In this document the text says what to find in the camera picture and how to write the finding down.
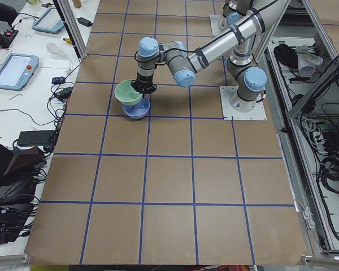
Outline black power adapter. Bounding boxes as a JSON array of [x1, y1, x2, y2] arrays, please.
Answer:
[[77, 17, 93, 27]]

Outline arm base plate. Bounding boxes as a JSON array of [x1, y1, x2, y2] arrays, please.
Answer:
[[210, 15, 228, 36], [219, 86, 267, 121]]

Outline blue bowl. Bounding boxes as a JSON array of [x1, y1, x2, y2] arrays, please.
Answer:
[[122, 97, 150, 119]]

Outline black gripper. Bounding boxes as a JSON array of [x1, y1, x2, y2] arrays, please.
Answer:
[[131, 76, 157, 98]]

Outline far teach pendant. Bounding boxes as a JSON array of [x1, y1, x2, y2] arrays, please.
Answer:
[[32, 7, 64, 34]]

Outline aluminium frame post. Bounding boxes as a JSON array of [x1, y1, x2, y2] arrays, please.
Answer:
[[53, 0, 88, 60]]

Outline black flat power brick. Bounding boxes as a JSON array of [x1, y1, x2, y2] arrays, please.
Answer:
[[17, 130, 54, 147]]

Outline green bowl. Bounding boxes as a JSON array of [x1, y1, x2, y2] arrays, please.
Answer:
[[114, 80, 142, 106]]

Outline clear light bulb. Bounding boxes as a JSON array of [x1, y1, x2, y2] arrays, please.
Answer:
[[46, 42, 68, 58]]

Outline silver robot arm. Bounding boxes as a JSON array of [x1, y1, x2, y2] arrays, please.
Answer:
[[131, 0, 289, 113], [219, 0, 247, 30]]

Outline near teach pendant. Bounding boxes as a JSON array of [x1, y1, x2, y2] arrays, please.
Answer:
[[0, 53, 39, 91]]

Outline teach pendant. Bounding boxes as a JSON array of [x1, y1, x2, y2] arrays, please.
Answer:
[[32, 7, 64, 34], [0, 53, 39, 91]]

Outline black laptop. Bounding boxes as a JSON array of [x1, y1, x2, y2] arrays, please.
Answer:
[[0, 135, 47, 206]]

